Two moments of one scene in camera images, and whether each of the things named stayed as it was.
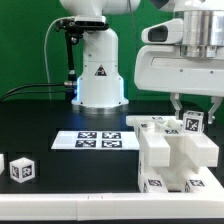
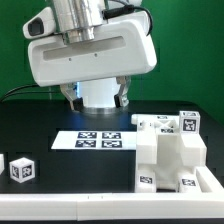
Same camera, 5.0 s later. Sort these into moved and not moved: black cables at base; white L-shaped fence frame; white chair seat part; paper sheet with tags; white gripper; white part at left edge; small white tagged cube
Moved: white chair seat part; white gripper; small white tagged cube
Not moved: white L-shaped fence frame; black cables at base; paper sheet with tags; white part at left edge
